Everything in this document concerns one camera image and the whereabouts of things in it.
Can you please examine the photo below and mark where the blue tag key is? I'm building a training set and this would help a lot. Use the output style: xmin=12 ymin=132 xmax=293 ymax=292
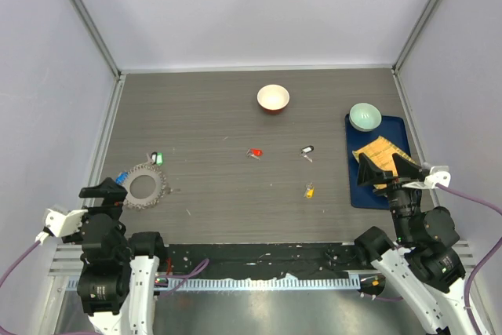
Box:
xmin=115 ymin=172 xmax=128 ymax=185

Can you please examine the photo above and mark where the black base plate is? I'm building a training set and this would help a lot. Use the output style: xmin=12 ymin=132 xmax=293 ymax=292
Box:
xmin=155 ymin=242 xmax=383 ymax=280

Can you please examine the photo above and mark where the yellow woven mat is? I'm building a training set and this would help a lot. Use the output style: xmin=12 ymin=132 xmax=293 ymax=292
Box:
xmin=351 ymin=136 xmax=416 ymax=177

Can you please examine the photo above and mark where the blue tray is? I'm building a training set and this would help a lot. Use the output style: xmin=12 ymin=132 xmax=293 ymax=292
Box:
xmin=344 ymin=114 xmax=411 ymax=210

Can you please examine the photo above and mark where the white cable duct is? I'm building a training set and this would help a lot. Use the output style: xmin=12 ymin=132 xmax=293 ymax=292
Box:
xmin=177 ymin=274 xmax=360 ymax=292

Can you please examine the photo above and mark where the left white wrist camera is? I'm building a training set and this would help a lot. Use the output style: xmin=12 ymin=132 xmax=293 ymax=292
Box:
xmin=35 ymin=206 xmax=88 ymax=244

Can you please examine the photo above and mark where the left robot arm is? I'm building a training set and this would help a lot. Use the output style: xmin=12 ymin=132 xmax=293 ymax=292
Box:
xmin=77 ymin=178 xmax=168 ymax=334

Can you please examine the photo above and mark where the light green bowl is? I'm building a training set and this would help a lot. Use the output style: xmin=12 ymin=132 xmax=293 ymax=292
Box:
xmin=348 ymin=103 xmax=382 ymax=132

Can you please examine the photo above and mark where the large metal keyring disc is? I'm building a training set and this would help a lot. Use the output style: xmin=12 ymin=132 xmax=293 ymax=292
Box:
xmin=121 ymin=162 xmax=181 ymax=211

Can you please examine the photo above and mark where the red white bowl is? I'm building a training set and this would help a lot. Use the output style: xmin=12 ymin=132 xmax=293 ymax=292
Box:
xmin=256 ymin=84 xmax=290 ymax=115

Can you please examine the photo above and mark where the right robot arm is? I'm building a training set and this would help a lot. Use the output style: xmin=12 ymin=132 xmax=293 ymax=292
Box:
xmin=354 ymin=153 xmax=501 ymax=334

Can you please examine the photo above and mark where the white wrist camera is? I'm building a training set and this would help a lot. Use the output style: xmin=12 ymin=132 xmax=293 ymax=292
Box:
xmin=35 ymin=206 xmax=88 ymax=244
xmin=422 ymin=162 xmax=451 ymax=190

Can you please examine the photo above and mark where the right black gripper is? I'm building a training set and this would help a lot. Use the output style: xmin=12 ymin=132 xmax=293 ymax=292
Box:
xmin=355 ymin=152 xmax=424 ymax=242

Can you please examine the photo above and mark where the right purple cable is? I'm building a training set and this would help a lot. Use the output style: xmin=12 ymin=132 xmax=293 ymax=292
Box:
xmin=441 ymin=181 xmax=502 ymax=335

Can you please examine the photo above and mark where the green tag key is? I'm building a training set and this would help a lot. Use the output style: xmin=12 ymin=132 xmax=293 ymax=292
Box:
xmin=147 ymin=151 xmax=164 ymax=166

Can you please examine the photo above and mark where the yellow tag key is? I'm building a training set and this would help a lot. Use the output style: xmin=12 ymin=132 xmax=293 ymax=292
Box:
xmin=304 ymin=183 xmax=315 ymax=199

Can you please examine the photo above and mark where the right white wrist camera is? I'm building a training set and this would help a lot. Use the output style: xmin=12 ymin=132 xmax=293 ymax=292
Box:
xmin=422 ymin=162 xmax=451 ymax=190

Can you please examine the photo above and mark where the red tag key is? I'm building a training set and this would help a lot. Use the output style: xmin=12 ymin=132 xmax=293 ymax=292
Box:
xmin=246 ymin=148 xmax=263 ymax=160

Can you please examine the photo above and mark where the black tag key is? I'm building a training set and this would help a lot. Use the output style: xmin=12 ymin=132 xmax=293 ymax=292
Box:
xmin=300 ymin=145 xmax=314 ymax=162

